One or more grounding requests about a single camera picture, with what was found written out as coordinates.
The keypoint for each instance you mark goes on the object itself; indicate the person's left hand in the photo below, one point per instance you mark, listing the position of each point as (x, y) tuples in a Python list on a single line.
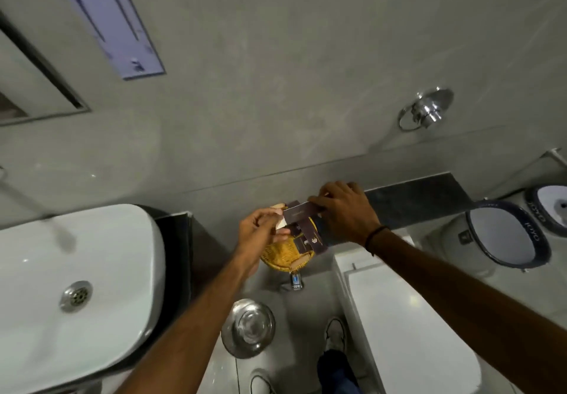
[(254, 238)]

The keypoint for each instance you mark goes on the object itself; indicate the person's right hand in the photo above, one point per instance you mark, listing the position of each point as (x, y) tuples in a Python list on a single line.
[(350, 216)]

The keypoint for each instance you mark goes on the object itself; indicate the person's right thumb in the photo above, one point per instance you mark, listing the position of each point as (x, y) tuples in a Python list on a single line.
[(319, 202)]

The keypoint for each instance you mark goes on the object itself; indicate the person's left thumb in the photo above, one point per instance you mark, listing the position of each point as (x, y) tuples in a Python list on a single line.
[(278, 237)]

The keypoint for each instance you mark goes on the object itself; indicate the small white packet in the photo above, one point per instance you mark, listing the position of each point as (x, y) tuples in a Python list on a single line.
[(279, 222)]

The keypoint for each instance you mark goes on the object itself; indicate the dark brown box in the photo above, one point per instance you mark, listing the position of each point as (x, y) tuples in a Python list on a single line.
[(303, 212)]

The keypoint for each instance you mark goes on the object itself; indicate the yellow wicker basket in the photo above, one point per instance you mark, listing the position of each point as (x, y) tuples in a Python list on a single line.
[(283, 257)]

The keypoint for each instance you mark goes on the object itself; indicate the person's right forearm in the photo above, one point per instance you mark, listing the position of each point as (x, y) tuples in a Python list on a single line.
[(465, 300)]

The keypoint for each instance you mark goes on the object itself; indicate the person's left forearm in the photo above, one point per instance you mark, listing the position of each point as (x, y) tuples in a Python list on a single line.
[(195, 327)]

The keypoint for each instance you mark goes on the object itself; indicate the dark brown packet with logo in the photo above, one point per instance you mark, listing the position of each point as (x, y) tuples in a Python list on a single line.
[(313, 241)]

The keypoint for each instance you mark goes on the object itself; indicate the chrome angle valve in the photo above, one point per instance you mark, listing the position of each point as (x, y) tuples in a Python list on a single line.
[(296, 281)]

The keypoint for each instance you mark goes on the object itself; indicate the white toilet cistern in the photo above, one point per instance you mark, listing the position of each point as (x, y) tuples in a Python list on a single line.
[(350, 254)]

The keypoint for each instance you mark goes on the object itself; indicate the black wristband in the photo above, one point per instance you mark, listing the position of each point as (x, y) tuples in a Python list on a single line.
[(374, 235)]

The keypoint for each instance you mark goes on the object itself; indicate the steel dustbin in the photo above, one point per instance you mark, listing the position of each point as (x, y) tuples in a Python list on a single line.
[(248, 328)]

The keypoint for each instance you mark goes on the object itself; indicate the black stone shelf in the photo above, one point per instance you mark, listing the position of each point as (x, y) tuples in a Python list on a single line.
[(416, 199)]

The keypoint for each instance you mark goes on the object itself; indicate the person's right shoe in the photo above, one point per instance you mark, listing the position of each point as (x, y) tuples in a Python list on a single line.
[(335, 335)]

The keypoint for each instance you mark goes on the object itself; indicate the person's shoe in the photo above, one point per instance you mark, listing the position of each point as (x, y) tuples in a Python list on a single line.
[(335, 335), (260, 384)]

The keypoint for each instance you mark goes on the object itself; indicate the person's left shoe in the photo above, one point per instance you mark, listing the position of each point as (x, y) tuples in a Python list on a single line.
[(260, 384)]

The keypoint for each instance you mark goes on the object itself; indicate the blue jeans leg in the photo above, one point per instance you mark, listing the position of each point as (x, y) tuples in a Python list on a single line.
[(336, 374)]

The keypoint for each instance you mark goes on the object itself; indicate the white bucket with blue rim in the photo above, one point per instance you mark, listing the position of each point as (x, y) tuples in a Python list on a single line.
[(505, 234)]

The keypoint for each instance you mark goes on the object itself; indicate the chrome sink drain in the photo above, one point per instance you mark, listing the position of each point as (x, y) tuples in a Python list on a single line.
[(76, 296)]

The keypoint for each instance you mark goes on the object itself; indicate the white sink basin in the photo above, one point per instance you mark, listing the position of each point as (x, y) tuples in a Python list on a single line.
[(66, 252)]

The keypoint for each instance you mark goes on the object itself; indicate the chrome sink faucet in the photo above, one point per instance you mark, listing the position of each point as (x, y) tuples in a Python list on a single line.
[(62, 235)]

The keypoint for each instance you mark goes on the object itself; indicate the pale purple wall panel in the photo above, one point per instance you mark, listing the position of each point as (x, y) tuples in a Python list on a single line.
[(106, 22)]

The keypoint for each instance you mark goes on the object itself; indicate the wall mirror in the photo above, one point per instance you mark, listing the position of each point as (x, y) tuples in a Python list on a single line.
[(26, 88)]

